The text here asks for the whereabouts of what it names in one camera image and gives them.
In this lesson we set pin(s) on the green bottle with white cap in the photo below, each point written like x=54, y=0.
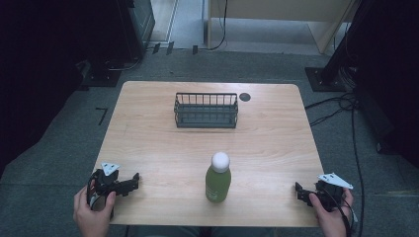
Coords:
x=218, y=182

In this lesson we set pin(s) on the person's left hand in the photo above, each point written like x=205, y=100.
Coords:
x=92, y=219

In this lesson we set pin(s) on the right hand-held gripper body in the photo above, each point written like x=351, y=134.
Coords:
x=329, y=194

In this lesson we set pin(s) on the light wooden furniture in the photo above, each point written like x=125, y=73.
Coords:
x=280, y=10

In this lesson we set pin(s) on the person's right hand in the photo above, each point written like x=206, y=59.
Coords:
x=332, y=220

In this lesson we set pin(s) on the black cabinet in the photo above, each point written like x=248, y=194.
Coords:
x=138, y=26

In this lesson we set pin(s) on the dark round table grommet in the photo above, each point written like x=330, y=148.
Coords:
x=244, y=97

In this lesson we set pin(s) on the black stand base plate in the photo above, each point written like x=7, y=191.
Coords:
x=103, y=78
x=321, y=80

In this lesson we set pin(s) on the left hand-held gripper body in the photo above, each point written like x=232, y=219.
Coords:
x=106, y=181

